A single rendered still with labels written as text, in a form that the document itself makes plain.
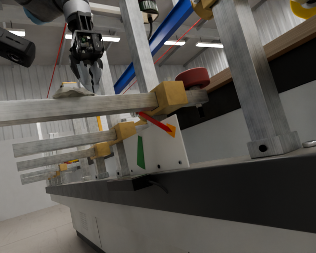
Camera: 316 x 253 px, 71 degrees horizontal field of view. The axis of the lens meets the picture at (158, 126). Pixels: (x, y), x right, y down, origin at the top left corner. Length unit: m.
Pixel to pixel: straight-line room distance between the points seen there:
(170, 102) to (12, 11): 6.53
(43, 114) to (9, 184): 8.06
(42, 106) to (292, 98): 0.46
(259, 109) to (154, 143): 0.25
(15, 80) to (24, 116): 8.80
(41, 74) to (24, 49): 8.90
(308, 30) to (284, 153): 0.26
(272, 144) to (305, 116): 0.23
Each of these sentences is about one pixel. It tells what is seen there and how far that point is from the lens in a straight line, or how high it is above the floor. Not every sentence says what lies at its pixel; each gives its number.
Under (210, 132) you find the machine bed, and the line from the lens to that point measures 0.66.
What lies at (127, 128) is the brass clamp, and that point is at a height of 0.83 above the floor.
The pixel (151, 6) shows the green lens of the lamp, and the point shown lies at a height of 1.09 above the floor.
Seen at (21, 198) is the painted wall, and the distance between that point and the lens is 8.41.
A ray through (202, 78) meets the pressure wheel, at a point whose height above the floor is 0.88.
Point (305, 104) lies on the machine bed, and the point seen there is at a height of 0.76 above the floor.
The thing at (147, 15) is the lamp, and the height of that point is 1.08.
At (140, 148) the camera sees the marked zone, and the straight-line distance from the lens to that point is 0.54.
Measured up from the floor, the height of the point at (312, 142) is 0.71.
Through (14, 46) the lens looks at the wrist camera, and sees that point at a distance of 0.41.
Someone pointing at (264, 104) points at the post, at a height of 0.76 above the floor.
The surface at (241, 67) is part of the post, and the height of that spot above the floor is 0.82.
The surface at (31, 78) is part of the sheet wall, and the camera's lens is 9.19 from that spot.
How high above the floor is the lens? 0.73
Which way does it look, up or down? 8 degrees up
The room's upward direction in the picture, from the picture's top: 14 degrees counter-clockwise
